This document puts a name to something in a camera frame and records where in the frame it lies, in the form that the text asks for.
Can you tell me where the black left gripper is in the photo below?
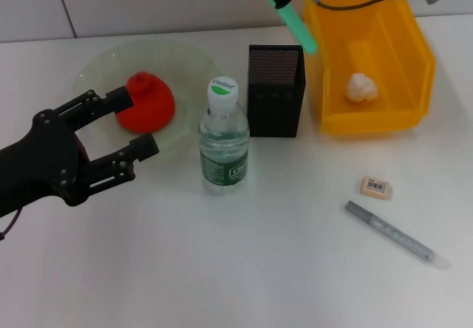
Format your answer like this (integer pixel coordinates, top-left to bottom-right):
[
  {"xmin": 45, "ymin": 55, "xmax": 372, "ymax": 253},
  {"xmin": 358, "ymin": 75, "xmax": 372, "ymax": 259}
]
[{"xmin": 0, "ymin": 86, "xmax": 160, "ymax": 218}]

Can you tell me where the red-orange toy orange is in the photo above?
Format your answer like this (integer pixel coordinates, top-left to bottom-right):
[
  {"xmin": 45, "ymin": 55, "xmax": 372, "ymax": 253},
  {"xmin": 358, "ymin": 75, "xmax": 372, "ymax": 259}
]
[{"xmin": 116, "ymin": 71, "xmax": 175, "ymax": 134}]

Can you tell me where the mint green pen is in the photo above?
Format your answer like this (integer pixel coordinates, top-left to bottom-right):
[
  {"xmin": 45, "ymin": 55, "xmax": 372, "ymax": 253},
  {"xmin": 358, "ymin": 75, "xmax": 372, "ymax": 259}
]
[{"xmin": 276, "ymin": 4, "xmax": 319, "ymax": 55}]

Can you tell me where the clear water bottle green label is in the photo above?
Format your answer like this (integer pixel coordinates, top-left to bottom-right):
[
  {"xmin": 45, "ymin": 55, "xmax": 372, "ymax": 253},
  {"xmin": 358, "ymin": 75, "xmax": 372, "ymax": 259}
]
[{"xmin": 198, "ymin": 75, "xmax": 251, "ymax": 197}]

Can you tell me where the white paper ball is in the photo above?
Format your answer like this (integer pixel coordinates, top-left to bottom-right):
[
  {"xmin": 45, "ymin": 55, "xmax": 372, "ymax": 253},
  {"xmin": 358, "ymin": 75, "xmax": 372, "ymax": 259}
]
[{"xmin": 343, "ymin": 72, "xmax": 381, "ymax": 103}]

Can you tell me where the beige eraser with barcode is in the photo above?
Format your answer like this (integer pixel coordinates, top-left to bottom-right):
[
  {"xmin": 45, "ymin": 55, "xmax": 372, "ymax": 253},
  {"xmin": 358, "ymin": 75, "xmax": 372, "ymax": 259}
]
[{"xmin": 359, "ymin": 175, "xmax": 393, "ymax": 199}]

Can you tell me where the grey glitter pen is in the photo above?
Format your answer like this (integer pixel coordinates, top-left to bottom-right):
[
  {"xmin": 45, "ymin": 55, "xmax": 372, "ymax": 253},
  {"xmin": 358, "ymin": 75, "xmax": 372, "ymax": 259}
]
[{"xmin": 344, "ymin": 201, "xmax": 450, "ymax": 270}]

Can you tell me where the pale green glass fruit plate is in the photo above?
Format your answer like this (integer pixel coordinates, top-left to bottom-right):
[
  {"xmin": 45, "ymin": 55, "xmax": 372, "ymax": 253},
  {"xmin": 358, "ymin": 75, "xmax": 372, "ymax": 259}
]
[{"xmin": 72, "ymin": 38, "xmax": 219, "ymax": 163}]

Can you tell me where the black mesh pen holder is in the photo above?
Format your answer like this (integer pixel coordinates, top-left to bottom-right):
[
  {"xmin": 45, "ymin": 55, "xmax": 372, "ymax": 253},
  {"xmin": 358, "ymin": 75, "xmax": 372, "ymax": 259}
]
[{"xmin": 246, "ymin": 44, "xmax": 307, "ymax": 138}]

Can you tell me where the yellow plastic bin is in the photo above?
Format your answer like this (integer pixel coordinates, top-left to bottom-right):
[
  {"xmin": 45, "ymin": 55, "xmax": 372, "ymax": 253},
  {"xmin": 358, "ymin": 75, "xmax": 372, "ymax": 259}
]
[{"xmin": 302, "ymin": 0, "xmax": 437, "ymax": 136}]

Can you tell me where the left wrist cable with connector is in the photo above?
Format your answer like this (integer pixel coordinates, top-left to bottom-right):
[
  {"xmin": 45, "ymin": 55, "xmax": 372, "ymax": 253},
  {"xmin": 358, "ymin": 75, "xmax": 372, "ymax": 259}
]
[{"xmin": 0, "ymin": 208, "xmax": 22, "ymax": 242}]

